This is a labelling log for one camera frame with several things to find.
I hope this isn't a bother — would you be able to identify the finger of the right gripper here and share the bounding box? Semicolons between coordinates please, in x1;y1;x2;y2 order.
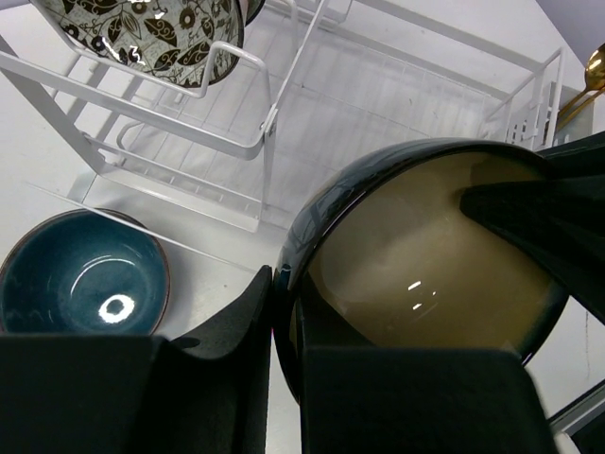
459;177;604;322
538;131;604;183

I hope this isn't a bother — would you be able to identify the gold metal spoon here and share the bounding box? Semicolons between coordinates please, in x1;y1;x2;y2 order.
555;44;604;132

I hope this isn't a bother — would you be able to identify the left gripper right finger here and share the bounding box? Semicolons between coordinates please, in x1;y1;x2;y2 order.
295;302;374;348

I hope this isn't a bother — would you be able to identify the leaf patterned bowl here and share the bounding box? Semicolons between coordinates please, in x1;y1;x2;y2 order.
33;0;249;89

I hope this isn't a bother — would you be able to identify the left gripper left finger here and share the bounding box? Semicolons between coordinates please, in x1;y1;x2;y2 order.
174;265;272;360

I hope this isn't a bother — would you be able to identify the dark blue ceramic bowl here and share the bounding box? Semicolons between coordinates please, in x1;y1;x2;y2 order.
1;209;170;335

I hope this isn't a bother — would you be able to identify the white wire dish rack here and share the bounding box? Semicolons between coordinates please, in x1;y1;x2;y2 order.
1;1;569;275

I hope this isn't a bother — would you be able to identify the beige bowl black rim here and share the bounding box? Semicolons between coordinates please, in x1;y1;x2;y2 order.
273;138;568;396

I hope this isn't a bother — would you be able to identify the white slotted spatula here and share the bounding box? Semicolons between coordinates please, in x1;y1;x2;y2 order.
505;82;556;151

